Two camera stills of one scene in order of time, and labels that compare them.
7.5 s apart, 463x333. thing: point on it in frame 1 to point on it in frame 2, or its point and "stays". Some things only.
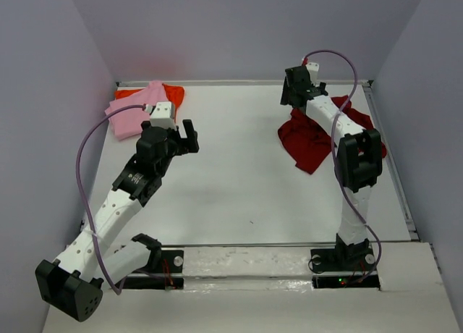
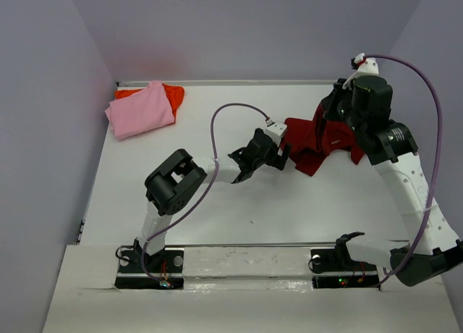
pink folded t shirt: [127, 122] stays
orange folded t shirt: [175, 94] stays
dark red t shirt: [308, 142] stays
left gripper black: [185, 141] to [274, 156]
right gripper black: [290, 90] to [333, 103]
